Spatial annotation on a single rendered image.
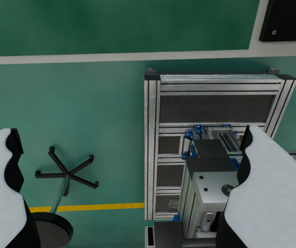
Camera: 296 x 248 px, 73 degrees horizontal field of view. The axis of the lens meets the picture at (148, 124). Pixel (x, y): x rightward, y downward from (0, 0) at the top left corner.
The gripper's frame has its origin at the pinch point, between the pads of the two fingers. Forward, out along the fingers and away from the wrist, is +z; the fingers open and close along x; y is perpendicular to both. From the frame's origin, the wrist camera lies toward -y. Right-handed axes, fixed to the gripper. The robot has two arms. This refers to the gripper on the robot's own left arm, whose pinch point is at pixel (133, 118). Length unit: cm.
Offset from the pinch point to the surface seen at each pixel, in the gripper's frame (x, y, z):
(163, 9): 5.7, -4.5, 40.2
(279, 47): 35, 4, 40
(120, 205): -21, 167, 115
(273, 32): 30.7, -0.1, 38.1
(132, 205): -10, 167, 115
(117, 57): -5.3, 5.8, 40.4
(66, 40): -17.0, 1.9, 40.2
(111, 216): -32, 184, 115
